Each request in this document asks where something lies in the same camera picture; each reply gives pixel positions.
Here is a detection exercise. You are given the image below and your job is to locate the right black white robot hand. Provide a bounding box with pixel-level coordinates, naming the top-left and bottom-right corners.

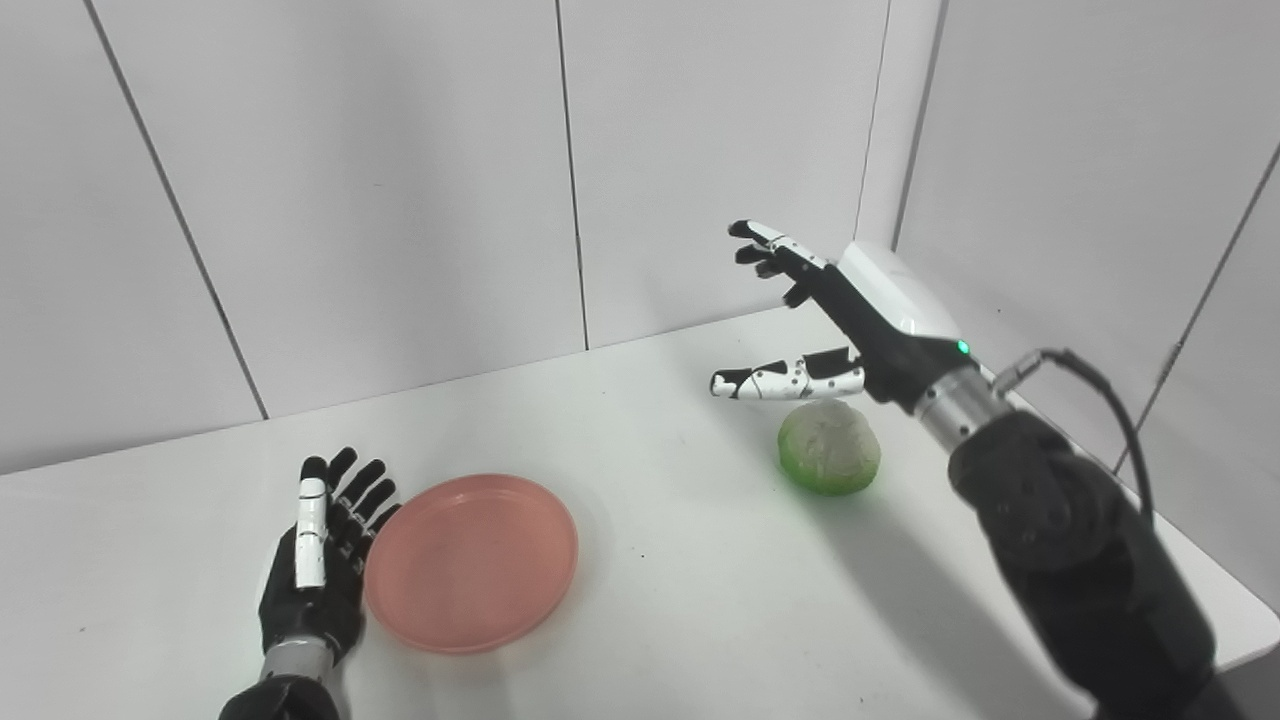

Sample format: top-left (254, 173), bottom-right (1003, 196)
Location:
top-left (710, 219), bottom-right (973, 408)

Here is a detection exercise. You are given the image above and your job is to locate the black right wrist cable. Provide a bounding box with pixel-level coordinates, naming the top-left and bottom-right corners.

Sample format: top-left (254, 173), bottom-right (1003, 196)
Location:
top-left (992, 348), bottom-right (1157, 523)

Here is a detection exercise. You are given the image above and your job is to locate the pink round plate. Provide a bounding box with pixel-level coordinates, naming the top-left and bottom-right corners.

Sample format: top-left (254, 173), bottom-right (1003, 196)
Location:
top-left (363, 474), bottom-right (580, 655)

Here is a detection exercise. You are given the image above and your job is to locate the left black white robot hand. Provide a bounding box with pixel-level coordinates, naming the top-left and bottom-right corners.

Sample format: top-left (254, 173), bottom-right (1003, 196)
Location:
top-left (258, 446), bottom-right (402, 665)

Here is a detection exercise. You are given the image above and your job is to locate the green white cabbage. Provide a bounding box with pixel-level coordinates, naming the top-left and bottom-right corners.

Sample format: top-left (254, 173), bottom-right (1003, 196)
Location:
top-left (777, 398), bottom-right (883, 497)

